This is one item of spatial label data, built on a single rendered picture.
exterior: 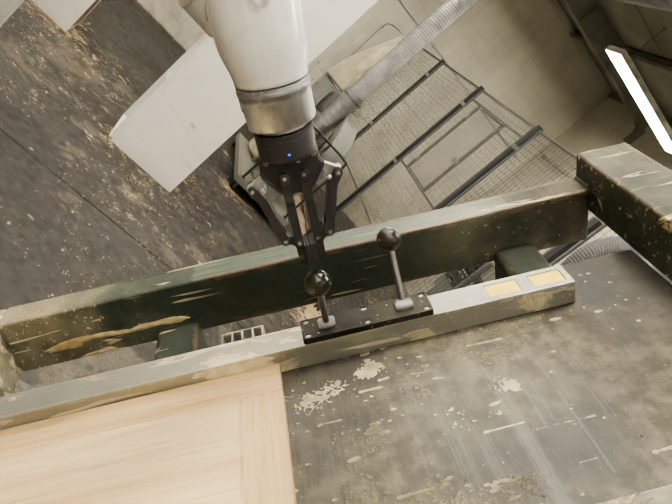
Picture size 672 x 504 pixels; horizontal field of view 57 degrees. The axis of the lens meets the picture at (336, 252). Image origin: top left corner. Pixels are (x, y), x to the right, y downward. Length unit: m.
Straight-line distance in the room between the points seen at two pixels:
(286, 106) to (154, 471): 0.49
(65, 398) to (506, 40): 8.98
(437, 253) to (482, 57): 8.42
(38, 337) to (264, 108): 0.69
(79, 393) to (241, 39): 0.57
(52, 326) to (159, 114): 3.48
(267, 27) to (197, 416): 0.52
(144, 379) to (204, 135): 3.74
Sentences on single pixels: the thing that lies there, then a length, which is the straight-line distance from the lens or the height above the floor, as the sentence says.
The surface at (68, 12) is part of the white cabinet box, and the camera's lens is 5.80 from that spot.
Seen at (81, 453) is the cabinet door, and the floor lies 1.07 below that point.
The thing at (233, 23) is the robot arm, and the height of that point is 1.60.
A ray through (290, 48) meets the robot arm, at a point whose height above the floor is 1.63.
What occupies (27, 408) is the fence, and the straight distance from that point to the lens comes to 1.03.
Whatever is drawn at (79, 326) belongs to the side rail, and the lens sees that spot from 1.22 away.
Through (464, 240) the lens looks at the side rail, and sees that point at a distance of 1.18.
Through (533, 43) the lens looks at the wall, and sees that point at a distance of 9.77.
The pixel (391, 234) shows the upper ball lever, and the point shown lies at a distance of 0.92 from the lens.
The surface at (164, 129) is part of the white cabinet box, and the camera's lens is 4.63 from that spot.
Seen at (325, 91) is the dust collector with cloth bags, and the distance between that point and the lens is 6.60.
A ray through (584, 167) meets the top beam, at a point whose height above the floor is 1.87.
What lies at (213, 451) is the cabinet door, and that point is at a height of 1.22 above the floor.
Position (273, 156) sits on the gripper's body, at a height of 1.53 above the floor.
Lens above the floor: 1.68
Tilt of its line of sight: 13 degrees down
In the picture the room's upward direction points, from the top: 51 degrees clockwise
